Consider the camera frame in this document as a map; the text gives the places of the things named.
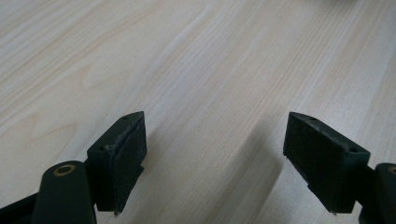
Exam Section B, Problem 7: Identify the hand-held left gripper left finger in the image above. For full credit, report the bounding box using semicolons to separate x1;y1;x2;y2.
86;110;149;217

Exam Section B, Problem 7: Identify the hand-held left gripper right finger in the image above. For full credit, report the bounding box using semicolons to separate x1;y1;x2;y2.
282;111;372;216

